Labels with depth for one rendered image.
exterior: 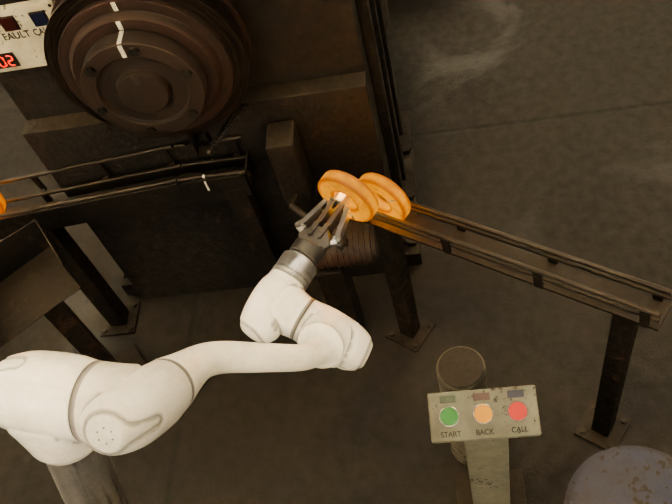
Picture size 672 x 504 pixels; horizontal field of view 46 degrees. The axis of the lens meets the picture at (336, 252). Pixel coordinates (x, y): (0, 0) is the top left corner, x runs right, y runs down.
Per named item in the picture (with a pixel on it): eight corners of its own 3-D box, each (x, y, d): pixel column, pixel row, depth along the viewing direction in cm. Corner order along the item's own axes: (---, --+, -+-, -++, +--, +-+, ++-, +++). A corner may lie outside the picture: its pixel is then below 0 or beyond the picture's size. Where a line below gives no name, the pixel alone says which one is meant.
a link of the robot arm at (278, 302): (269, 277, 184) (317, 305, 182) (232, 332, 178) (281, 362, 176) (267, 259, 174) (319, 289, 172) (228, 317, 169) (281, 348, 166)
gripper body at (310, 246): (290, 262, 185) (311, 231, 189) (320, 274, 182) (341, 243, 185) (282, 245, 179) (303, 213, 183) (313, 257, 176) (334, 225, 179)
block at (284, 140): (286, 176, 233) (265, 119, 214) (313, 173, 232) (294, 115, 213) (285, 205, 227) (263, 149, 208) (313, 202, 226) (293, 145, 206)
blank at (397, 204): (386, 216, 213) (379, 225, 212) (350, 174, 207) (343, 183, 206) (422, 213, 200) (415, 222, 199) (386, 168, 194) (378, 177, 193)
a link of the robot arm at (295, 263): (310, 297, 180) (323, 276, 182) (299, 276, 173) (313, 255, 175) (277, 282, 184) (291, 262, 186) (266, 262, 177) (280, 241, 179)
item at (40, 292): (70, 387, 272) (-51, 272, 214) (136, 342, 278) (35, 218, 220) (94, 430, 261) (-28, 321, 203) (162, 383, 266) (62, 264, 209)
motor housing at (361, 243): (331, 312, 270) (295, 218, 227) (396, 306, 266) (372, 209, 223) (331, 346, 262) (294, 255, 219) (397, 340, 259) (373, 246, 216)
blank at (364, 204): (315, 162, 188) (307, 173, 187) (368, 176, 180) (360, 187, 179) (336, 203, 200) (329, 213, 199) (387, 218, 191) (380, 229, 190)
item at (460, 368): (449, 428, 239) (434, 347, 197) (489, 425, 237) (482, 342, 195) (452, 467, 232) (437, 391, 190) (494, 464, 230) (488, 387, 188)
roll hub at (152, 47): (114, 128, 197) (61, 39, 174) (222, 112, 193) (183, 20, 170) (110, 144, 194) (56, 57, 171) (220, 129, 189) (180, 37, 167)
